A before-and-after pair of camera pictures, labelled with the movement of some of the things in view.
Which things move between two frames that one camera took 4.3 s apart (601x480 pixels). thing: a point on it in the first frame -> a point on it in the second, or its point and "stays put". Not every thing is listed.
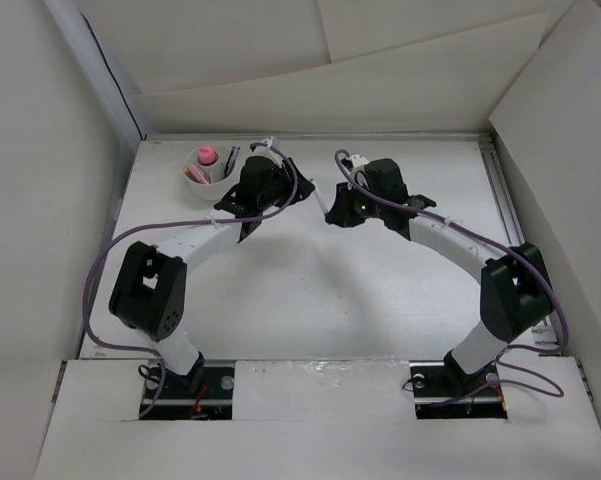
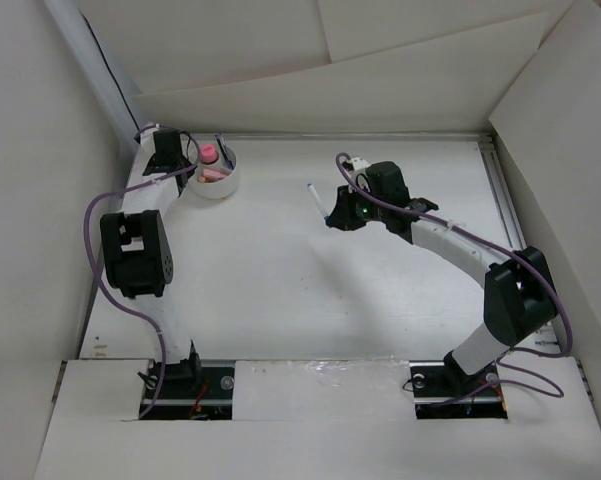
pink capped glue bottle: x=206 y=154 stays put
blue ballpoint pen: x=231 y=161 -> x=224 y=149
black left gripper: x=304 y=188 -> x=188 y=164
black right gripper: x=341 y=213 stays put
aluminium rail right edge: x=502 y=194 stays put
